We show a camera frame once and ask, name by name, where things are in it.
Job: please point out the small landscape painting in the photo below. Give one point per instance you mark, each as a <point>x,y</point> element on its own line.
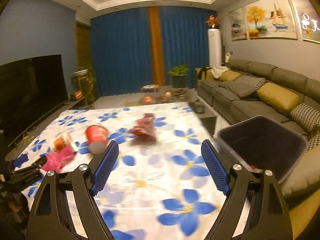
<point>238,24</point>

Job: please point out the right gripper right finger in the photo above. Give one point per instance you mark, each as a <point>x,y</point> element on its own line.
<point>268,216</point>

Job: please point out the green potted plant centre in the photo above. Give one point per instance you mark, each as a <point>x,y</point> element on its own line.
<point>179,76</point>

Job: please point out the right seascape painting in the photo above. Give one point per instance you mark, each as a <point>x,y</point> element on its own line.
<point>308,20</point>

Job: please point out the trailing plant on stand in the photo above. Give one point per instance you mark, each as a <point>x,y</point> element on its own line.
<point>84,80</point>

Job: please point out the grey sectional sofa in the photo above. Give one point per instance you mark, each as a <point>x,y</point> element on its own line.
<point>235,109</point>

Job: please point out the red paper cup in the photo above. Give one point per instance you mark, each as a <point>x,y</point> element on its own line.
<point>97,138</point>

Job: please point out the mustard cushion near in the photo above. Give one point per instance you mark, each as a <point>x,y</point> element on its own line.
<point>301,191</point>

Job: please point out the floral blue white tablecloth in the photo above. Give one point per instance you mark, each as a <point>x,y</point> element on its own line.
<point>157,189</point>

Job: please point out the mustard cushion middle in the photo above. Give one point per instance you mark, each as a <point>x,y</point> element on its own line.
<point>281,99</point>

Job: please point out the dark coffee table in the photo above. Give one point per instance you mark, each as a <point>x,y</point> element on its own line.
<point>168,94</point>

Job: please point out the orange centre curtain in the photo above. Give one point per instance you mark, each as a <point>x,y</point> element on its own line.
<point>158,72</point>

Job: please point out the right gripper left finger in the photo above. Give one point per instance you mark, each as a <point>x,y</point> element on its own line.
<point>50,216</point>

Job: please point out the mustard cushion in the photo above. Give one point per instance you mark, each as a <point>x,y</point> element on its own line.
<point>301,191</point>
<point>229,76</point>
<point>281,99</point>

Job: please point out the blue curtains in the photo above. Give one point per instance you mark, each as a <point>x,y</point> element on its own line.
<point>137,47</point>

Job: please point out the mustard cushion far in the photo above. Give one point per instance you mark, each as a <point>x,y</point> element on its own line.
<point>229,76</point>

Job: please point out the pink plastic bag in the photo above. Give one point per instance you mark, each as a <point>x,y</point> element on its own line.
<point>56,161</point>

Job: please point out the dark grey trash bin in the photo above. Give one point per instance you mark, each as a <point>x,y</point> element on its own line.
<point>265,144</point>

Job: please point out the patterned cushion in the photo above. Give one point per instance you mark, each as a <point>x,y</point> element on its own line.
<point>305,119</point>
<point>255,82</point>

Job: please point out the sailboat tree painting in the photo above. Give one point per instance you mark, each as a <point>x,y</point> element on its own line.
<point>270,19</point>

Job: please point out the box on coffee table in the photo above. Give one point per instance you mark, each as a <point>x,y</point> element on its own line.
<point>150,89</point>

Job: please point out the white cloth on sofa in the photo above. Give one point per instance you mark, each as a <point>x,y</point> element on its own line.
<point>217,71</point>

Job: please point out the white orange paper cup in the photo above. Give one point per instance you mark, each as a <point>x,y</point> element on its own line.
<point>64,140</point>

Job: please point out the patterned cushion near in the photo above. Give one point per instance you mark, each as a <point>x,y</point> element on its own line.
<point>305,119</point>

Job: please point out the grey tv cabinet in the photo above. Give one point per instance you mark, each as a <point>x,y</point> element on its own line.
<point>25,138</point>

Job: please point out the red crumpled wrapper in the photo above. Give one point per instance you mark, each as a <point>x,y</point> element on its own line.
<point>144,128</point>

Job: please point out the patterned cushion far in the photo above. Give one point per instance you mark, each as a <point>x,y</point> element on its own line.
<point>255,82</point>

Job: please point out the white standing air conditioner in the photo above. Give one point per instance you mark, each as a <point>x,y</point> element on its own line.
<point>215,47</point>

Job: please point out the red gold flower decoration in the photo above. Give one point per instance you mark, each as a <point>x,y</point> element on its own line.
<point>213,21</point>

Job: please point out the black flat television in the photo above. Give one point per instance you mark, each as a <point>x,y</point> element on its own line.
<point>30,88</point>

